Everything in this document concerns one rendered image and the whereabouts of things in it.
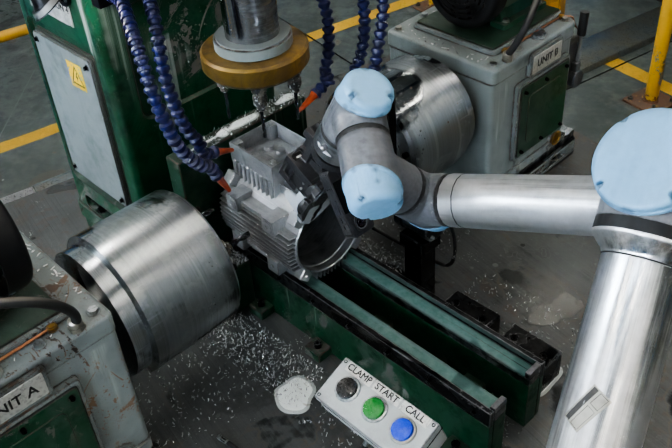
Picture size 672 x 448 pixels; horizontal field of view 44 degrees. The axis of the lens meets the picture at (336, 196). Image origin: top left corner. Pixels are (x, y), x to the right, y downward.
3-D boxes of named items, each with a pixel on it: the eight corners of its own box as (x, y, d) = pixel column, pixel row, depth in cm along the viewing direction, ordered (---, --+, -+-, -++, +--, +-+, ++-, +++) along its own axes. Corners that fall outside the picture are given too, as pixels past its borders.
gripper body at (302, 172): (310, 154, 137) (332, 112, 127) (344, 193, 135) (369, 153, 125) (275, 175, 133) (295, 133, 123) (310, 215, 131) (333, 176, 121)
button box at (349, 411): (324, 409, 119) (311, 394, 115) (356, 370, 121) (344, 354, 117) (416, 481, 109) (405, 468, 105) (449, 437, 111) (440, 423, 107)
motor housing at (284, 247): (226, 249, 161) (211, 168, 149) (300, 203, 171) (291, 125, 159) (294, 299, 149) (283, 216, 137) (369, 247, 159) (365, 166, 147)
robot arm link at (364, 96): (348, 112, 108) (338, 59, 112) (323, 157, 117) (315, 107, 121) (404, 115, 111) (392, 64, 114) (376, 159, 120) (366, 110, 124)
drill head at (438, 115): (297, 191, 175) (286, 87, 160) (426, 111, 197) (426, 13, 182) (386, 243, 160) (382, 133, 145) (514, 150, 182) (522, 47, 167)
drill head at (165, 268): (5, 374, 140) (-45, 262, 125) (182, 263, 159) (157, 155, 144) (84, 461, 125) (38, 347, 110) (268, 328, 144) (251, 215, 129)
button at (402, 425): (388, 435, 109) (385, 431, 108) (403, 417, 110) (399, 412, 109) (406, 449, 107) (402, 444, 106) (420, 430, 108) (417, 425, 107)
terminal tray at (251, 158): (232, 175, 154) (227, 142, 150) (276, 150, 159) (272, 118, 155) (274, 202, 147) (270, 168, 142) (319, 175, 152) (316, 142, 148)
